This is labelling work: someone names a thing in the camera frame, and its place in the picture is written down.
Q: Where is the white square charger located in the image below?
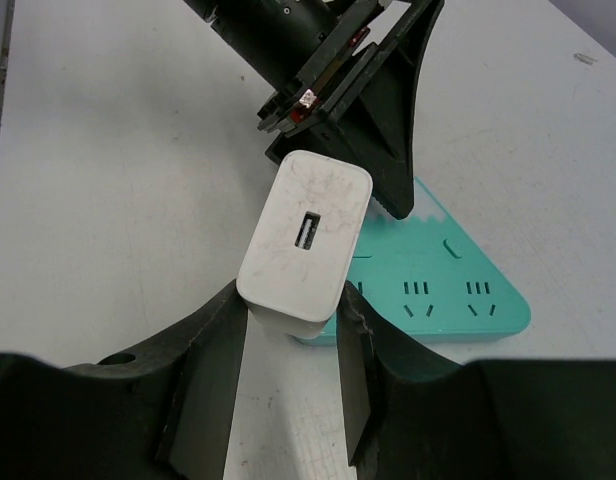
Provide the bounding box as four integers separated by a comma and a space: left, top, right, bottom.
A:
236, 150, 373, 339

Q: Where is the teal triangular socket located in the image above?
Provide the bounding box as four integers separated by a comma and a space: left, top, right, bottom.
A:
292, 174, 533, 349

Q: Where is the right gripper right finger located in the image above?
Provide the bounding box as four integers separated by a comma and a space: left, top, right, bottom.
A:
337, 284, 616, 479

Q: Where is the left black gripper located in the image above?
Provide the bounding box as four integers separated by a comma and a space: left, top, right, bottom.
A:
257, 1, 444, 219

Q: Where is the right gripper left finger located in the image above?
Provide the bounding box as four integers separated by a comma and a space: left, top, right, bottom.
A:
0, 284, 248, 479

